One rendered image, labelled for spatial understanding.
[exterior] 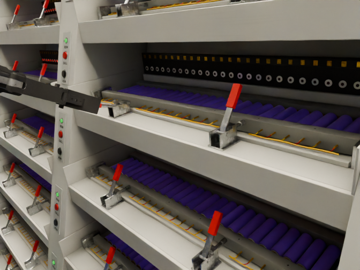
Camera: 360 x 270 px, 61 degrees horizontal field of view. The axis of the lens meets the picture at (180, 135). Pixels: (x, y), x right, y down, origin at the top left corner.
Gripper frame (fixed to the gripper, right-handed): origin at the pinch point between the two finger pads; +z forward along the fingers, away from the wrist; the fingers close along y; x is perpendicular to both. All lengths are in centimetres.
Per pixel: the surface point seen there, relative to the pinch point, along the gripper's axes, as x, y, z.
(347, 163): 1.2, 42.3, 11.0
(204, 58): 15.3, 9.0, 19.4
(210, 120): 2.6, 20.1, 13.0
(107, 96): 2.9, -11.1, 12.1
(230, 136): 0.8, 27.7, 8.8
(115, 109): 0.4, 1.0, 7.2
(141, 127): -1.5, 9.9, 7.5
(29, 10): 30, -86, 13
